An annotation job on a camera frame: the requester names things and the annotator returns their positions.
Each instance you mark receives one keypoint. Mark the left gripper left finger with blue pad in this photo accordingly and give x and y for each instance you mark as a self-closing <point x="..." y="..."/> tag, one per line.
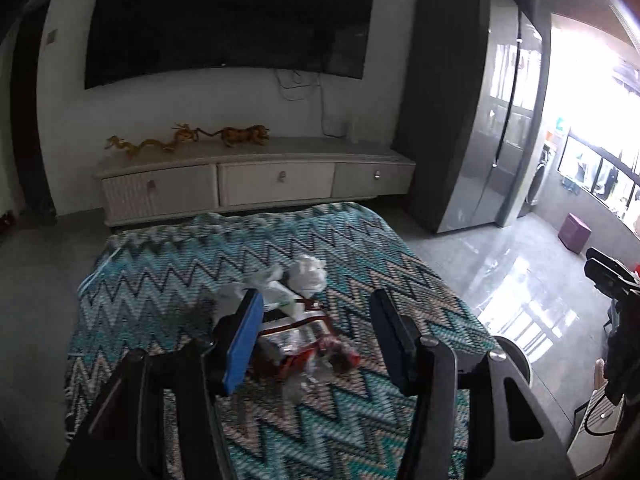
<point x="123" y="434"/>

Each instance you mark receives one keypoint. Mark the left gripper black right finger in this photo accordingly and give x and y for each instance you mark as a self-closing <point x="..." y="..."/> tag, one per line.
<point x="510" y="437"/>

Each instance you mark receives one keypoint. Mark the white printed paper wrapper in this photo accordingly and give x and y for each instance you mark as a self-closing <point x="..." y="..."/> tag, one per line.
<point x="275" y="296"/>

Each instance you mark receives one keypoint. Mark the red snack wrapper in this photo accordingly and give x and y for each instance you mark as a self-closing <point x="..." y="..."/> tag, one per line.
<point x="288" y="347"/>

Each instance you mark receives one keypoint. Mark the white tissue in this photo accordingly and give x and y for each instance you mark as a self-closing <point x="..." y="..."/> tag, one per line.
<point x="307" y="276"/>

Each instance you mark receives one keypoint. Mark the round white-rimmed trash bin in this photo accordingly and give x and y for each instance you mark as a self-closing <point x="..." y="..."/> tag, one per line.
<point x="517" y="356"/>

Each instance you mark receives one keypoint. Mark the purple storage stool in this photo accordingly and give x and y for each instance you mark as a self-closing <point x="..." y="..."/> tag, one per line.
<point x="574" y="234"/>

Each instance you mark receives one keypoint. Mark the white side table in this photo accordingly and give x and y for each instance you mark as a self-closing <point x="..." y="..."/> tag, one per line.
<point x="593" y="440"/>

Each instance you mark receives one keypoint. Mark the front-load washing machine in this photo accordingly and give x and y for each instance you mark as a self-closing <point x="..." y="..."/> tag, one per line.
<point x="541" y="174"/>

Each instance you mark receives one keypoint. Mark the teal zigzag knitted table cloth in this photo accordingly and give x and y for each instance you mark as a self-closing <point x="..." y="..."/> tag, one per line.
<point x="158" y="287"/>

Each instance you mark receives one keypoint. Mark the silver double-door refrigerator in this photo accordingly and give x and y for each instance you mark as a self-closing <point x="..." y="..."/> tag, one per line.
<point x="470" y="102"/>

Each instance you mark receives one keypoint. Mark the cream TV cabinet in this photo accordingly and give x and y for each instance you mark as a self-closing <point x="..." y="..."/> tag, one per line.
<point x="210" y="177"/>

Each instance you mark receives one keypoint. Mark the golden dragon figurine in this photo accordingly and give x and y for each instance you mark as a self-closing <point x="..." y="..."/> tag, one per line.
<point x="182" y="133"/>

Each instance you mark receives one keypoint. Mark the orange tiger figurine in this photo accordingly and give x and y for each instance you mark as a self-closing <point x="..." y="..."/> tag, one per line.
<point x="232" y="137"/>

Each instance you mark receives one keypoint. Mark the white router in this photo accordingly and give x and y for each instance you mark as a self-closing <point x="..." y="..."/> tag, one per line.
<point x="349" y="128"/>

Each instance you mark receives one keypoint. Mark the large black wall television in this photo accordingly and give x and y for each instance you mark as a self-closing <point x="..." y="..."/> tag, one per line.
<point x="134" y="38"/>

